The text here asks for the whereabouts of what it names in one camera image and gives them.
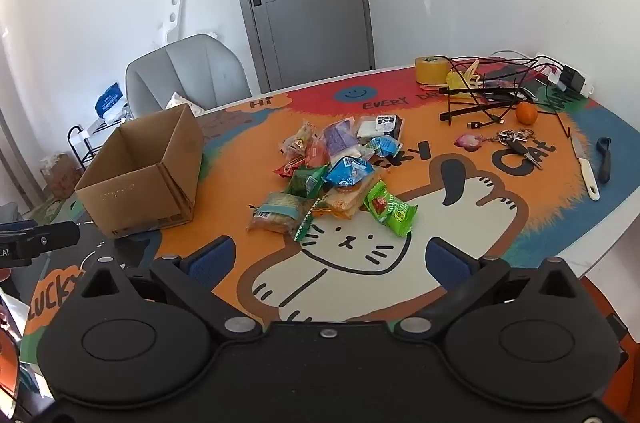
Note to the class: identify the black peeler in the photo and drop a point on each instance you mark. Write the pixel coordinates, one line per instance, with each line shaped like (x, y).
(605, 160)

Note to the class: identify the orange rice cracker packet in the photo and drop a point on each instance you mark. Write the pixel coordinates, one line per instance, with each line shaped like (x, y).
(345, 201)

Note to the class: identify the purple snack packet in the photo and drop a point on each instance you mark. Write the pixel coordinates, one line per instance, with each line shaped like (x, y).
(338, 138)

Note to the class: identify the black shoe rack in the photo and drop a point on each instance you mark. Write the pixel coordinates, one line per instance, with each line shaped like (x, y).
(82, 138)

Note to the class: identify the black and white snack packet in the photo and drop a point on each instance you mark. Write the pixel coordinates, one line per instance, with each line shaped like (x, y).
(380, 125)

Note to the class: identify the green snack packet red label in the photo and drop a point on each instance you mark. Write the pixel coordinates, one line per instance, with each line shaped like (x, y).
(391, 209)

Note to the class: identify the bunch of keys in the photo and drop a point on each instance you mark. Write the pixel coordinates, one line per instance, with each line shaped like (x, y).
(515, 145)

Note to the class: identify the green rug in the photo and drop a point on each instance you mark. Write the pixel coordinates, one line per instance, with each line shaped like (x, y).
(52, 209)

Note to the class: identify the white power strip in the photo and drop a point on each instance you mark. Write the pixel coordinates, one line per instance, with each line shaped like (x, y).
(550, 70)

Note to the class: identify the dark green snack packet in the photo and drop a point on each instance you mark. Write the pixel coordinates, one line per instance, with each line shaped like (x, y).
(304, 183)

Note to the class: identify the white dotted pillow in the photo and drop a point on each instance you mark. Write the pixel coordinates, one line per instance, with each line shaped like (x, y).
(182, 102)

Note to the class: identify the grey chair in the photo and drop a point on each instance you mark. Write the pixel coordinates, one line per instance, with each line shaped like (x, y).
(195, 68)

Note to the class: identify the white knife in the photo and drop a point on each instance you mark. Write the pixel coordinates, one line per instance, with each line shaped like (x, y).
(585, 168)

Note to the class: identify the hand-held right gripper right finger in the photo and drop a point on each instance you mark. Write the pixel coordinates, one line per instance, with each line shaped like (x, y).
(447, 260)

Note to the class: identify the clear snack packet teal band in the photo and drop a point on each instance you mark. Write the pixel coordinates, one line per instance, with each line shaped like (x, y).
(277, 213)

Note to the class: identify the yellow tape roll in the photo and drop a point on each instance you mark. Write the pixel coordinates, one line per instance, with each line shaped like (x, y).
(431, 70)

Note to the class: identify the small blue snack packet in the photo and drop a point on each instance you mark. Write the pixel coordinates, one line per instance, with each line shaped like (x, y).
(385, 146)

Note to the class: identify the black charger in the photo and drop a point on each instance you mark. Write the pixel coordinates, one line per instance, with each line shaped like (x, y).
(572, 78)

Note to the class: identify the blue plastic bag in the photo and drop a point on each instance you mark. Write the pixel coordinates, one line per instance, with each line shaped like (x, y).
(107, 98)

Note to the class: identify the mandarin orange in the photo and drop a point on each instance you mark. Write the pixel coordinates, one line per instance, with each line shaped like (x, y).
(527, 113)

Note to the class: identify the brown floor carton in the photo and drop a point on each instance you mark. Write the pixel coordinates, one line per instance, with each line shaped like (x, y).
(57, 173)

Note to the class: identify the brown cardboard box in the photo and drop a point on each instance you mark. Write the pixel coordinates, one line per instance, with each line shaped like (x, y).
(130, 195)

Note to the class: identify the yellow clip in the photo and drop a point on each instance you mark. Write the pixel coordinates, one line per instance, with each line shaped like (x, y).
(462, 75)

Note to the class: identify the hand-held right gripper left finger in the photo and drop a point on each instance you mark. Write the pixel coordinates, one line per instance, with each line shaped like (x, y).
(212, 260)

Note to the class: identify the pale yellow snack packet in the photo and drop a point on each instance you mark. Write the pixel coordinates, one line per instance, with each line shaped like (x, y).
(299, 138)

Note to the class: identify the large blue snack packet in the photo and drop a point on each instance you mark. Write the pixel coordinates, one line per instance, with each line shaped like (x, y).
(350, 170)

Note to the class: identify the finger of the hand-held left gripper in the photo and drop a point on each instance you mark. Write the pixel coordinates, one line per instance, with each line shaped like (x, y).
(52, 235)

